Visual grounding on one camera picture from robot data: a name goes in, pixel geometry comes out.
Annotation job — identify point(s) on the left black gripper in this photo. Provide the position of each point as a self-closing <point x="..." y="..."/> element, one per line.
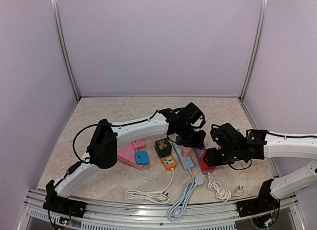
<point x="198" y="143"/>

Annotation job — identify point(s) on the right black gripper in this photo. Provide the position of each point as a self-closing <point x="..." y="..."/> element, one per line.
<point x="211" y="158"/>

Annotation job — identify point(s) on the red cube socket adapter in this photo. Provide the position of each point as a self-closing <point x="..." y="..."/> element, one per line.
<point x="204" y="167"/>

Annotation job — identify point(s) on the pale pink charger plug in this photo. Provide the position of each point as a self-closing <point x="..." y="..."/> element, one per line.
<point x="185" y="151"/>

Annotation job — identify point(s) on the purple power strip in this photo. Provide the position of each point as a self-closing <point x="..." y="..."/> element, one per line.
<point x="198" y="153"/>

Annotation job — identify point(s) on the light blue power strip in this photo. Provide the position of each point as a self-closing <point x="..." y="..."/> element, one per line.
<point x="186" y="163"/>

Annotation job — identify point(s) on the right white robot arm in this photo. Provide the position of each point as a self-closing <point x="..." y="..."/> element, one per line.
<point x="262" y="144"/>

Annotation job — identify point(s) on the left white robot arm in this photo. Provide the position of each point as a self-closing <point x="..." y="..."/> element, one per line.
<point x="101" y="153"/>

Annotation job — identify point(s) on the blue charger plug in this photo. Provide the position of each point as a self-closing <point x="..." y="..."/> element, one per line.
<point x="142" y="158"/>

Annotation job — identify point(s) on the pink triangular power socket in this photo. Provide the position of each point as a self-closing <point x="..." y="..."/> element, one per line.
<point x="126" y="155"/>

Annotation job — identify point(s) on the dark green cube adapter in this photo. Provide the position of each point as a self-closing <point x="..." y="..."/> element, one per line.
<point x="163" y="147"/>

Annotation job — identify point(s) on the orange power strip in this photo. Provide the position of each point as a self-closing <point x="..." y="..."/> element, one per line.
<point x="169" y="162"/>

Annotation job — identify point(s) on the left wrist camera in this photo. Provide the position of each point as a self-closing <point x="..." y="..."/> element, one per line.
<point x="192" y="115"/>

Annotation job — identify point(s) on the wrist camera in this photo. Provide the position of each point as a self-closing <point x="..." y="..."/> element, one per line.
<point x="226" y="136"/>
<point x="192" y="115"/>

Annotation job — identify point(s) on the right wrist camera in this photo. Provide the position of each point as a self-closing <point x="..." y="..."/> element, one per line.
<point x="226" y="136"/>

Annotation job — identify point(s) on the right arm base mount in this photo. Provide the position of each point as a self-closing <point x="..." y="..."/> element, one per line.
<point x="262" y="203"/>

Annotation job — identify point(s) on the aluminium front rail frame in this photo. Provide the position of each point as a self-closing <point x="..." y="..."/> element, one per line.
<point x="105" y="215"/>

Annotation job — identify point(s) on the right aluminium corner post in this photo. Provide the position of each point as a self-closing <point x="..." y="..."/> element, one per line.
<point x="255" y="49"/>

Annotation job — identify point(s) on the aluminium corner post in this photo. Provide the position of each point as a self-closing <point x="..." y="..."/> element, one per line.
<point x="255" y="49"/>
<point x="64" y="50"/>

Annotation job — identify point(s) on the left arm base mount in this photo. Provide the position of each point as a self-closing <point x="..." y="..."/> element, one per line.
<point x="55" y="203"/>

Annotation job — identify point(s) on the left aluminium corner post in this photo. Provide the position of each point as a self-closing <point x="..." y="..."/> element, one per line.
<point x="64" y="50"/>

